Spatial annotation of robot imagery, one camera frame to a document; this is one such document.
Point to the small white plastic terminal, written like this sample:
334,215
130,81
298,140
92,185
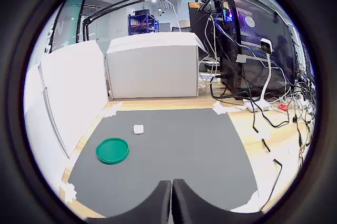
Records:
138,130

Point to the round green lid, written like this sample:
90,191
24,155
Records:
111,151

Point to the white tape piece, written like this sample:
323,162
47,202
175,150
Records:
68,193
111,109
219,108
250,203

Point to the dark grey mat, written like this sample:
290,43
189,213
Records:
171,145

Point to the white power strip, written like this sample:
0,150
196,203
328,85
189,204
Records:
266,106

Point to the large white box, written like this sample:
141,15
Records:
152,71

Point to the small red object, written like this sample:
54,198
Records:
282,106

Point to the white partition panel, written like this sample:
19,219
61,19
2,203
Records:
37,118
73,81

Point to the black computer tower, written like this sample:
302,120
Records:
263,76

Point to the white webcam on gooseneck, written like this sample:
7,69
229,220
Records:
265,46

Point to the blue shelf rack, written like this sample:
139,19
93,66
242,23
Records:
142,22

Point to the black monitor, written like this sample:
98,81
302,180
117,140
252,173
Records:
200,21

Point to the black articulated boom stand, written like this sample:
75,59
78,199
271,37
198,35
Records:
118,5

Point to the teal banner with white letters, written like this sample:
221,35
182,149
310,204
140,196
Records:
67,21

